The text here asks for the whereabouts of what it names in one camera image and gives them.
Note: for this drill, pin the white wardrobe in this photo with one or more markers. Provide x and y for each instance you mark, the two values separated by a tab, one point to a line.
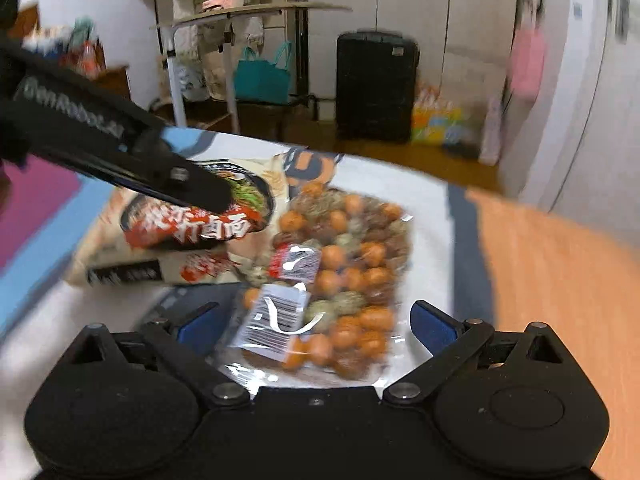
464	44

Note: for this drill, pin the pink storage box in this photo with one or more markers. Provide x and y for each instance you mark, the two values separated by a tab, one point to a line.
37	193

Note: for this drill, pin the white door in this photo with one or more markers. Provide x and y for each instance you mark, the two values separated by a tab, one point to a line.
575	150

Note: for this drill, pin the pink bag on hook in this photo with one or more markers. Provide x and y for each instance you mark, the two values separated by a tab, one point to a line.
526	64

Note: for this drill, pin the pink item on table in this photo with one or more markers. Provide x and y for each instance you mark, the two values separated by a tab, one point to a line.
217	5

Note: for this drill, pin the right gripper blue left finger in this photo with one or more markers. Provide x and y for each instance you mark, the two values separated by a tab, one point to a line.
200	329

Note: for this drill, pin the teal tote bag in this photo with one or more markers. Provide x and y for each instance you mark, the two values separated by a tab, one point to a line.
260	80

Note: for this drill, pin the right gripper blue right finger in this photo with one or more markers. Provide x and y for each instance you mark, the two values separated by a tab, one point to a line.
435	330

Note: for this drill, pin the beige instant noodle packet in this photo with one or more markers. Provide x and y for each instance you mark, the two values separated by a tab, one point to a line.
137	238

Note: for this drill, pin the quail egg bag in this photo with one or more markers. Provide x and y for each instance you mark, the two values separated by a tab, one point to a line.
320	309

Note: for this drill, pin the black suitcase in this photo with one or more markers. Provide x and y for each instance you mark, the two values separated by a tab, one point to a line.
375	85

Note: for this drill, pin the colourful gift box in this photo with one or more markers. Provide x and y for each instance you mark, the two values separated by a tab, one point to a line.
437	121

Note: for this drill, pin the wooden nightstand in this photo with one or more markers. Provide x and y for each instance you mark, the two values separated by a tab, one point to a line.
76	47

